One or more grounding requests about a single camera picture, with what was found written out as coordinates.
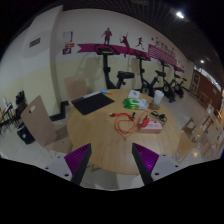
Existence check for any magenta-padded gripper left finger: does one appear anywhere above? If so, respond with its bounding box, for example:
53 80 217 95
43 143 92 186

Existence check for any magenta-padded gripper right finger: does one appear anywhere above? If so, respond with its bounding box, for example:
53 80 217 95
131 142 183 186

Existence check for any red charger block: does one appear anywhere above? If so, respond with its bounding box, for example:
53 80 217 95
140 115 151 129

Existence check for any pink power strip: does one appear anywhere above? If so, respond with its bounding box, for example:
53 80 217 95
138 120 164 135

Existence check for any group of wooden chairs and tables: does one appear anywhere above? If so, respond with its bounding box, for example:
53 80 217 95
174 103 224 164

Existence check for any brown round coaster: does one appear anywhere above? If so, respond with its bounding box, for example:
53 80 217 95
148 102 161 111

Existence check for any green wet wipes pack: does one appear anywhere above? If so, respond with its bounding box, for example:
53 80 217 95
123 97 149 111

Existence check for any black mouse pad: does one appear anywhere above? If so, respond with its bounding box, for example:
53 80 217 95
70 92 115 116

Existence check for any black waste bin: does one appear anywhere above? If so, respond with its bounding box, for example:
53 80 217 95
16 122 36 145

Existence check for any white lidded cup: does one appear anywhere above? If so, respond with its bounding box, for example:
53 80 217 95
153 89 165 106

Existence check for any white flat box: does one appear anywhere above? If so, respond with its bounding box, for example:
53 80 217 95
128 89 141 100

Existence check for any small blue and orange object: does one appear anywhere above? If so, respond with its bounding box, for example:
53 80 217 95
99 88 114 95

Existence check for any row of black exercise bikes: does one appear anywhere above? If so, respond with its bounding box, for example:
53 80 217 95
93 43 188 103

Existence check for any black power cord with plug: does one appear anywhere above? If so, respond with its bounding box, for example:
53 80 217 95
150 110 168 125

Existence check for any red charging cable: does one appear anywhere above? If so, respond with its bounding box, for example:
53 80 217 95
109 110 150 136

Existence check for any light wooden chair with handle hole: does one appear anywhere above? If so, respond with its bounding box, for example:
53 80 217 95
20 94 74 156

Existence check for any magenta wall banner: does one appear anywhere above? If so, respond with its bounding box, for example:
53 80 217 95
76 42 185 74

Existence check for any wall vent grille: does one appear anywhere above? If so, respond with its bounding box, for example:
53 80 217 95
29 37 42 48

